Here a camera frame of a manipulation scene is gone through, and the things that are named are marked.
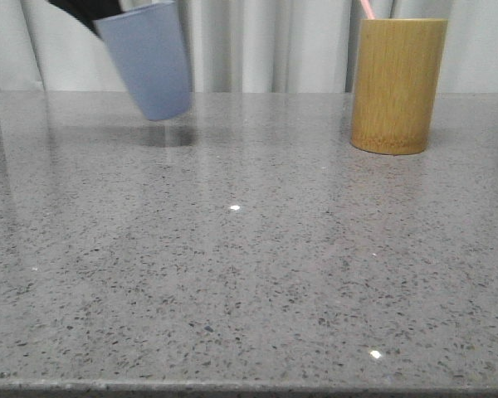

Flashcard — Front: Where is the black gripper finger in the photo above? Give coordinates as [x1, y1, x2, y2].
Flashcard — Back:
[48, 0, 123, 38]

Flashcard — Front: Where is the grey white curtain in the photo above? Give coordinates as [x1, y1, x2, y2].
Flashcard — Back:
[0, 1, 498, 93]

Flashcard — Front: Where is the blue plastic cup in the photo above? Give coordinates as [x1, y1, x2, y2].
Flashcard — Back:
[95, 1, 191, 120]

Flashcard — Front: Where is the bamboo wooden cup holder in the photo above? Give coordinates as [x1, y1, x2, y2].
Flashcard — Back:
[350, 18, 447, 155]

